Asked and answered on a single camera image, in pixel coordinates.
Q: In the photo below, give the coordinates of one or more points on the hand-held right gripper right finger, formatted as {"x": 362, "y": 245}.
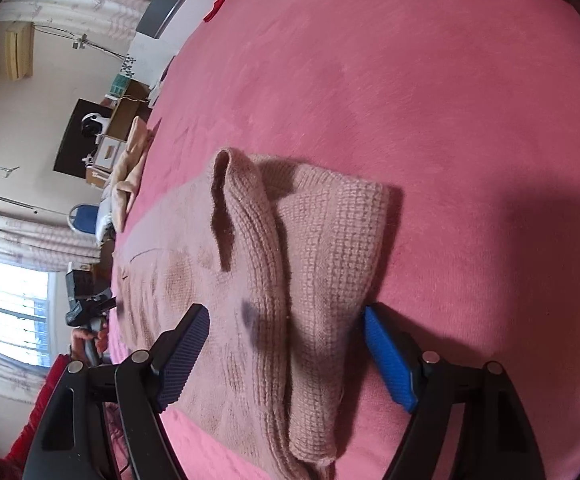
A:
{"x": 389, "y": 360}

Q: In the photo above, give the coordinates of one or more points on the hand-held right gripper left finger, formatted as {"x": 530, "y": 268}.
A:
{"x": 185, "y": 355}

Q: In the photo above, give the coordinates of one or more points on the pale pink knit sweater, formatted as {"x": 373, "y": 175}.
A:
{"x": 320, "y": 240}

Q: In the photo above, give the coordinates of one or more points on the person's left hand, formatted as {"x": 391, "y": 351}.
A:
{"x": 102, "y": 339}

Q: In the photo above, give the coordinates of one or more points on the barred window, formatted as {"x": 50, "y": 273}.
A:
{"x": 10, "y": 310}

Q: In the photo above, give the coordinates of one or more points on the blue chair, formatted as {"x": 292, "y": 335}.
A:
{"x": 82, "y": 217}

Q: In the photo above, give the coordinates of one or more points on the cream garment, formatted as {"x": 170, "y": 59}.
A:
{"x": 130, "y": 170}

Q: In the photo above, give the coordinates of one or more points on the ceiling fan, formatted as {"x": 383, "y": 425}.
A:
{"x": 7, "y": 170}

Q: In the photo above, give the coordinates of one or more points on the black television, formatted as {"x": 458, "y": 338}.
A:
{"x": 70, "y": 150}

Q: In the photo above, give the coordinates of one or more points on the white cardboard box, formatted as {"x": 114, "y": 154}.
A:
{"x": 107, "y": 152}

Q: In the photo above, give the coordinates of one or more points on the brown cardboard box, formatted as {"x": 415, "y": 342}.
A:
{"x": 125, "y": 115}

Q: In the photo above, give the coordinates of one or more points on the teal patterned box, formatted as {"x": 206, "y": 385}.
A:
{"x": 120, "y": 85}

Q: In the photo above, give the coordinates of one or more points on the cream air conditioner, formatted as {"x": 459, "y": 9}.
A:
{"x": 20, "y": 50}

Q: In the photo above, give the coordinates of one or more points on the pink bed blanket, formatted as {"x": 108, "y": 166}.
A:
{"x": 419, "y": 85}

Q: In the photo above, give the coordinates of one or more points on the grey and white headboard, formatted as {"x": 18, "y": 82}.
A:
{"x": 162, "y": 7}

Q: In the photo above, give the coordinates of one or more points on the white security camera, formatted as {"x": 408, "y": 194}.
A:
{"x": 92, "y": 122}

